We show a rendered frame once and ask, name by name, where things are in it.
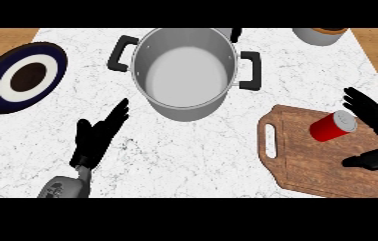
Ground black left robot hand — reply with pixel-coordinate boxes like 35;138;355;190
67;97;131;170

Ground brown wooden cutting board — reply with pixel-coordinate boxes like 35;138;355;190
256;104;378;199

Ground red can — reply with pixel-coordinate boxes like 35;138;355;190
308;110;358;143

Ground dark blue and white plate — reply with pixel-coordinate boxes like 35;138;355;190
0;41;70;115

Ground grey container with brown rim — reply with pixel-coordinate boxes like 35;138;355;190
290;28;349;47

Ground grey pot with black handles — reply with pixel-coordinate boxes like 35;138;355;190
106;28;262;123

